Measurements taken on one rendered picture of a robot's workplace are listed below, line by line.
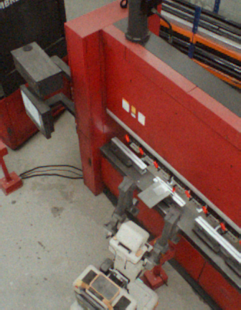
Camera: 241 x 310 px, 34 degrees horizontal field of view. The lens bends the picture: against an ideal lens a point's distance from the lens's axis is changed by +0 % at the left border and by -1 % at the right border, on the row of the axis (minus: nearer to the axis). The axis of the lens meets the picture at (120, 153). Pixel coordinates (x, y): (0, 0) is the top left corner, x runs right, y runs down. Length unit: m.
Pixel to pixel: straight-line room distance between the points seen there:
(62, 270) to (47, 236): 0.45
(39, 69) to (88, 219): 2.00
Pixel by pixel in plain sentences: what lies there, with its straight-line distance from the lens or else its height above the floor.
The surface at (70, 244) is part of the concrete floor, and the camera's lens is 4.65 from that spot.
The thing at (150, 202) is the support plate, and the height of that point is 1.00.
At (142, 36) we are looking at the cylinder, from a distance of 3.16.
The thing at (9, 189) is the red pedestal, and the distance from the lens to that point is 5.07.
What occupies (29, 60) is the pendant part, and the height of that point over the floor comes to 1.95.
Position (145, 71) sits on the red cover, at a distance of 3.04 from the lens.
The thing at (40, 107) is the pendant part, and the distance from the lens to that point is 3.69.
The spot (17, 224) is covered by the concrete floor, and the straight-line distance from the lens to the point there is 4.87.
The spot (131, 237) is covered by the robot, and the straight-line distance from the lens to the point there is 3.13.
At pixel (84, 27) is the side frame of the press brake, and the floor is 2.30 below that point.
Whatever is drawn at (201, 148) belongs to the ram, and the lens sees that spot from 3.00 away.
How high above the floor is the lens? 4.16
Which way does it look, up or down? 52 degrees down
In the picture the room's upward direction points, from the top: straight up
